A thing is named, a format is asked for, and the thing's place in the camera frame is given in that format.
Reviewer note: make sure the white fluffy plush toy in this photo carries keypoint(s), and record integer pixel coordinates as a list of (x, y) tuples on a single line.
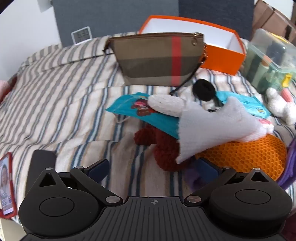
[(281, 106)]

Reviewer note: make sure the black fluffy scrunchie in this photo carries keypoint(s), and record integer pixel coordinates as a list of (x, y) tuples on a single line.
[(204, 89)]

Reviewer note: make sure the orange honeycomb mat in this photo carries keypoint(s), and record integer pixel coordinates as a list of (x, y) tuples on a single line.
[(242, 155)]

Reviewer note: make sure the phone in red case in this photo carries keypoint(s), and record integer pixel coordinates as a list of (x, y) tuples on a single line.
[(5, 185)]

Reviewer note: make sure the black flat device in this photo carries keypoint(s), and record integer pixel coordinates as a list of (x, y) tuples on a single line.
[(42, 160)]

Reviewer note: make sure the orange cardboard box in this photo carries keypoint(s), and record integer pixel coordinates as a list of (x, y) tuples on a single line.
[(219, 58)]

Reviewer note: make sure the light blue wipes pack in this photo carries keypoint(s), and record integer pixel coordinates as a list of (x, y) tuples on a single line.
[(249, 104)]

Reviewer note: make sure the dark red plush toy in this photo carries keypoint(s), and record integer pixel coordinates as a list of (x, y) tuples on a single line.
[(164, 148)]

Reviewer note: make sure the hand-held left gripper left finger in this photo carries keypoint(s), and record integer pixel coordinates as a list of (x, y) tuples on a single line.
[(99, 168)]

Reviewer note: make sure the yellow container latch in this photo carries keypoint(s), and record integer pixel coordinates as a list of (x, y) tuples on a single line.
[(286, 80)]

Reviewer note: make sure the black and white plush toy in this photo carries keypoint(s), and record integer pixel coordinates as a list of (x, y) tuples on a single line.
[(212, 105)]

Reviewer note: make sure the pink folded cloth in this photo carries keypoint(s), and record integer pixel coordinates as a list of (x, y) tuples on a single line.
[(3, 90)]

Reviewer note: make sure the brown plaid pouch bag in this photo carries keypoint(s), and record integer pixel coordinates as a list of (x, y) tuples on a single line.
[(143, 64)]

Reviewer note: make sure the clear plastic storage container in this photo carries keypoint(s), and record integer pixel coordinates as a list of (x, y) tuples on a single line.
[(261, 67)]

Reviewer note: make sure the striped blanket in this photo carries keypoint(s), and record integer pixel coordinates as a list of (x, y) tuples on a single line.
[(57, 92)]

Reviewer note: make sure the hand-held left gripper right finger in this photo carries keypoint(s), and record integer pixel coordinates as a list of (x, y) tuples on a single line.
[(209, 169)]

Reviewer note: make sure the purple fuzzy sock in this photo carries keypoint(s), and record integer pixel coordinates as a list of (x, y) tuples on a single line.
[(290, 166), (194, 180)]

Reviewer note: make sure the teal snack packet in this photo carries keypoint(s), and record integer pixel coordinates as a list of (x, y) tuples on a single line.
[(129, 104)]

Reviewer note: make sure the grey knit sock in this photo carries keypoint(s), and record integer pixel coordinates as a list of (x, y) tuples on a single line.
[(208, 129)]

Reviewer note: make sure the grey padded headboard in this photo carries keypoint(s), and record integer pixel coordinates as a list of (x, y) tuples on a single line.
[(115, 16)]

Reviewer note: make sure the white knit sock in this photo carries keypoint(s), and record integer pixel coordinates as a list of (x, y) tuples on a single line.
[(164, 104)]

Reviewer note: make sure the white digital clock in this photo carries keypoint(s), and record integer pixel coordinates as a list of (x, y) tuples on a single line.
[(81, 35)]

